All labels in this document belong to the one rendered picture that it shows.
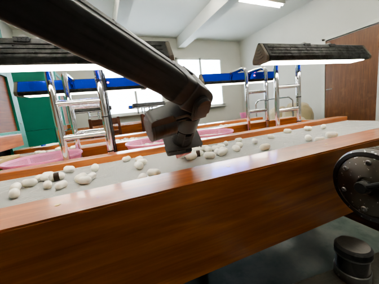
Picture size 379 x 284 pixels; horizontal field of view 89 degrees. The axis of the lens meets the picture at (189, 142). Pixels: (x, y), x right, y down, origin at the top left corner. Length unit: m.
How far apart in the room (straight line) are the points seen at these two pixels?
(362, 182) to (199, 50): 6.41
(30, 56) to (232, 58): 6.87
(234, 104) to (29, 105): 5.69
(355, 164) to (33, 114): 3.33
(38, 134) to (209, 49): 5.27
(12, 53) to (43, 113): 2.72
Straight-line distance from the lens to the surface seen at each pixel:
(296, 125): 1.11
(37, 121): 3.37
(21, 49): 0.66
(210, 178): 0.36
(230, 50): 7.31
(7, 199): 0.60
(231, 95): 7.04
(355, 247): 0.61
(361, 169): 0.45
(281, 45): 0.91
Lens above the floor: 0.89
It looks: 9 degrees down
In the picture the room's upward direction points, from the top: 6 degrees counter-clockwise
